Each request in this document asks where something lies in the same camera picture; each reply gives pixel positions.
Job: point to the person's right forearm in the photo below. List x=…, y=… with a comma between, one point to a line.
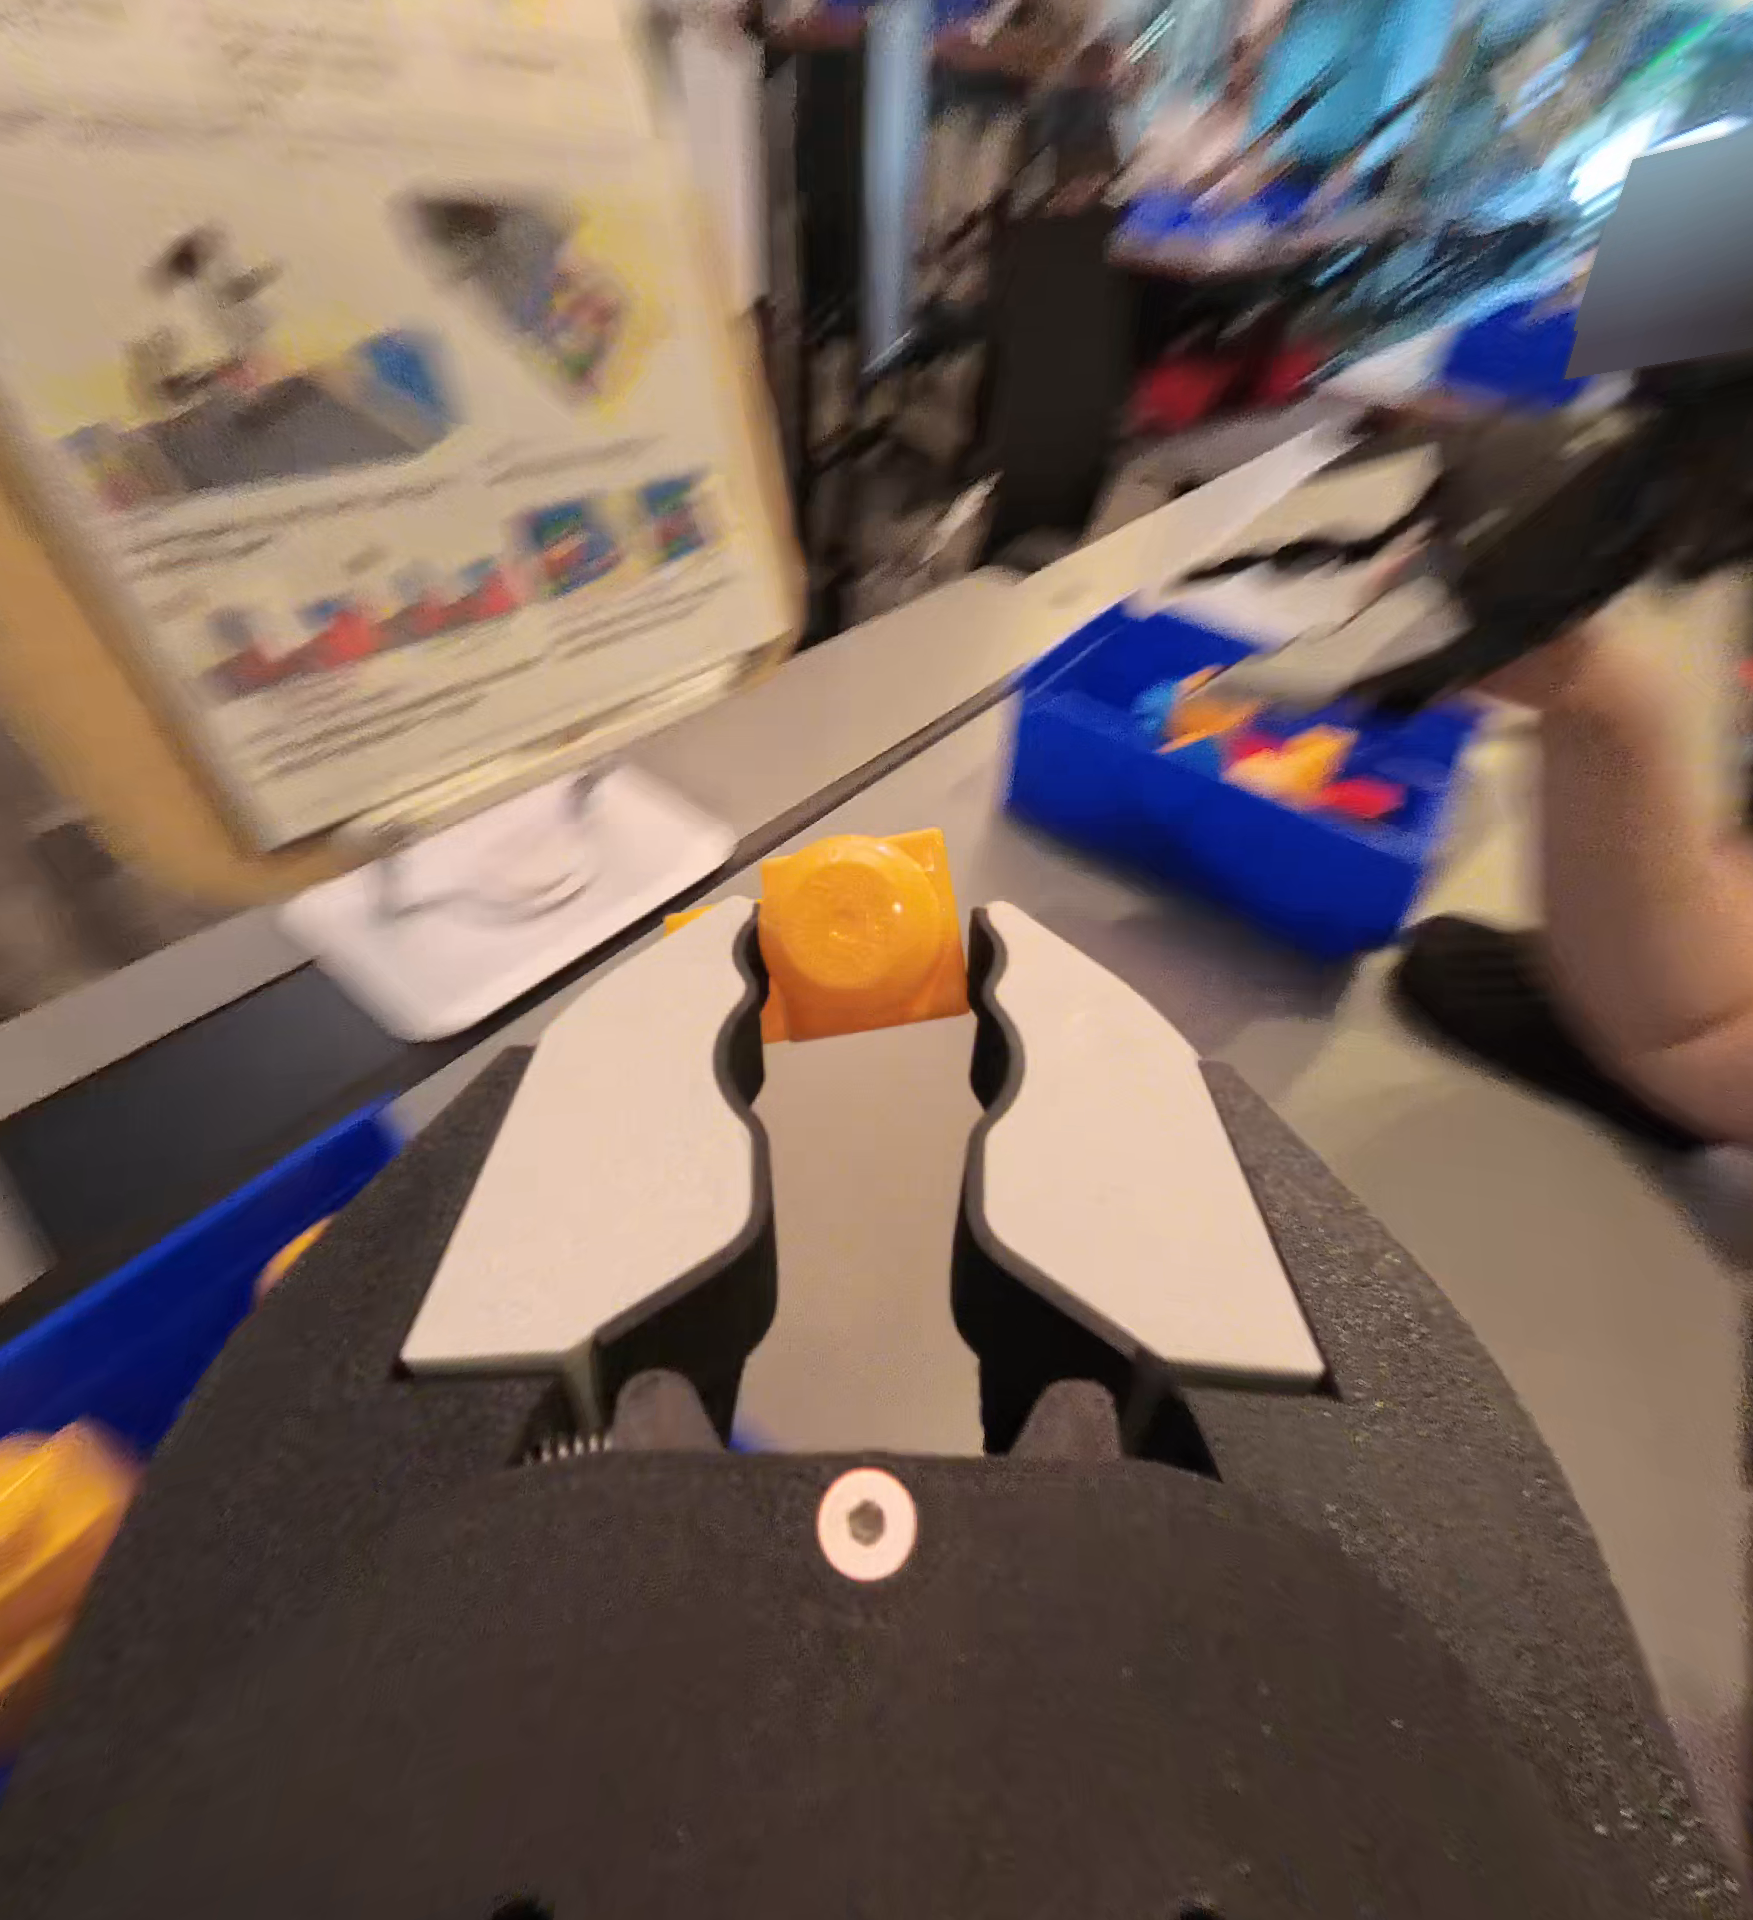
x=1640, y=900

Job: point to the wooden instruction board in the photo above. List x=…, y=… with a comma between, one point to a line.
x=366, y=375

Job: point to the white stand base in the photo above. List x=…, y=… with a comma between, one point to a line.
x=516, y=916

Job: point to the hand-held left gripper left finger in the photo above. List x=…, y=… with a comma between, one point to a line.
x=605, y=1200

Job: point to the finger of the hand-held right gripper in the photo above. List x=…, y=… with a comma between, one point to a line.
x=1356, y=645
x=1326, y=543

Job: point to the black wrist rest pad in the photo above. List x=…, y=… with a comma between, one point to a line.
x=1505, y=1021

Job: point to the black office chair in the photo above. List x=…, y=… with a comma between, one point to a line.
x=1056, y=390

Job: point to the red bag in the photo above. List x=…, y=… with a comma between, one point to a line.
x=1206, y=394

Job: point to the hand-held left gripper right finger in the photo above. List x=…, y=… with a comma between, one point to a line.
x=1115, y=1200

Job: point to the blue plastic bin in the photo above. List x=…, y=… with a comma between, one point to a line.
x=94, y=1336
x=1190, y=869

